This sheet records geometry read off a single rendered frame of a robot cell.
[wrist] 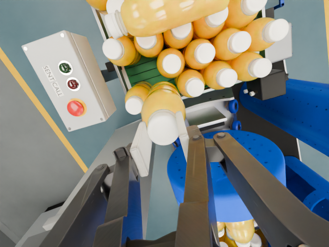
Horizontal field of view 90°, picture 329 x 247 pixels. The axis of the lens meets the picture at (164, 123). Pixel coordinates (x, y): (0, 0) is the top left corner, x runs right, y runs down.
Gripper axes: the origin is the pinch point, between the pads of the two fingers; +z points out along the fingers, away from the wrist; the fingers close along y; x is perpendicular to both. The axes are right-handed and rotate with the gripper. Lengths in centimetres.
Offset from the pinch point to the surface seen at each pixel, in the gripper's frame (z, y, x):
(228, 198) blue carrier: 7.9, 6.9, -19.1
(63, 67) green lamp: 19.7, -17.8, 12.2
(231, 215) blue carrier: 7.7, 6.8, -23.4
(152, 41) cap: 20.5, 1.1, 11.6
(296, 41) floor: 131, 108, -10
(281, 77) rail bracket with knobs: 30.7, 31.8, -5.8
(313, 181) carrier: 82, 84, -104
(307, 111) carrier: 51, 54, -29
